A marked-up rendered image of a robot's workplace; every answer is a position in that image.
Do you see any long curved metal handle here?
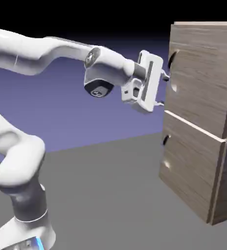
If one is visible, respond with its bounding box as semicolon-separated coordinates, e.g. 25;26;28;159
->
167;49;179;93

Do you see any short curved metal handle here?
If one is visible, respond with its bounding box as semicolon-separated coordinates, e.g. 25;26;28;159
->
162;134;172;169

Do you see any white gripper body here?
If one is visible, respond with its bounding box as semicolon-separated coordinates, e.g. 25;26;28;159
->
136;50;164;114

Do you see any light wood cabinet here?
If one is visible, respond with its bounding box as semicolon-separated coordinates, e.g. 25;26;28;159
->
159;21;227;226

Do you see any small wood cabinet door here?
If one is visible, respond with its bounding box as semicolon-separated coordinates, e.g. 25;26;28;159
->
159;110;227;224

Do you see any large wood cabinet door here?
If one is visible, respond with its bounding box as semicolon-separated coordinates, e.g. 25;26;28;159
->
164;23;227;140

